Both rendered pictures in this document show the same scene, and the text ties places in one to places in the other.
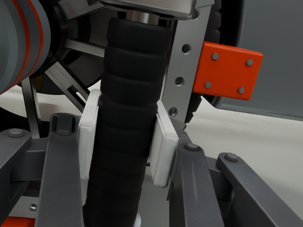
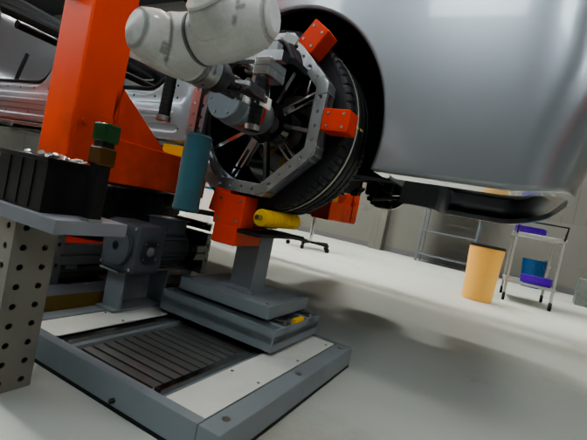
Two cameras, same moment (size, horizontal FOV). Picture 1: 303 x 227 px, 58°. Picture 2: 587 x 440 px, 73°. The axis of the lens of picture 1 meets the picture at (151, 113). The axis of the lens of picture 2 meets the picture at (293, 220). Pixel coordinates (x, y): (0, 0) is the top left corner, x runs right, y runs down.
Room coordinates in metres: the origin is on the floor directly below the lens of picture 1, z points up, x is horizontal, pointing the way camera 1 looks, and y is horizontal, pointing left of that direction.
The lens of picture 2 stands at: (-0.62, -0.77, 0.57)
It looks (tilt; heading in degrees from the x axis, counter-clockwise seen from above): 2 degrees down; 37
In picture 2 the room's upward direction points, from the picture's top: 12 degrees clockwise
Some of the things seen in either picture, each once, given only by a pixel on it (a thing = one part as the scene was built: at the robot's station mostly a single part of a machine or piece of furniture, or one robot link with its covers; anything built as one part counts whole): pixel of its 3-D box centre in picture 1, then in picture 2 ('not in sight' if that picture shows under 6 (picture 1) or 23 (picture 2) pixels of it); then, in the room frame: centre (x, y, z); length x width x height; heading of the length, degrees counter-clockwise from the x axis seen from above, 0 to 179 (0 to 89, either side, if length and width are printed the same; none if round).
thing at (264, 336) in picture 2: not in sight; (242, 311); (0.53, 0.25, 0.13); 0.50 x 0.36 x 0.10; 100
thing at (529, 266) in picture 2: not in sight; (534, 272); (7.97, 0.01, 0.27); 0.47 x 0.44 x 0.55; 97
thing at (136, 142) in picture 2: not in sight; (155, 147); (0.34, 0.73, 0.69); 0.52 x 0.17 x 0.35; 10
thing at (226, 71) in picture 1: (219, 69); (339, 123); (0.42, -0.09, 0.85); 0.09 x 0.08 x 0.07; 100
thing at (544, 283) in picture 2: not in sight; (530, 263); (5.03, -0.20, 0.48); 1.00 x 0.58 x 0.95; 6
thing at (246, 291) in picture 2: not in sight; (251, 263); (0.53, 0.25, 0.32); 0.40 x 0.30 x 0.28; 100
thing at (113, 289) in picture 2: not in sight; (158, 261); (0.31, 0.53, 0.26); 0.42 x 0.18 x 0.35; 10
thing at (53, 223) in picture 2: not in sight; (36, 210); (-0.23, 0.27, 0.44); 0.43 x 0.17 x 0.03; 100
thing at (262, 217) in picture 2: not in sight; (279, 220); (0.48, 0.12, 0.51); 0.29 x 0.06 x 0.06; 10
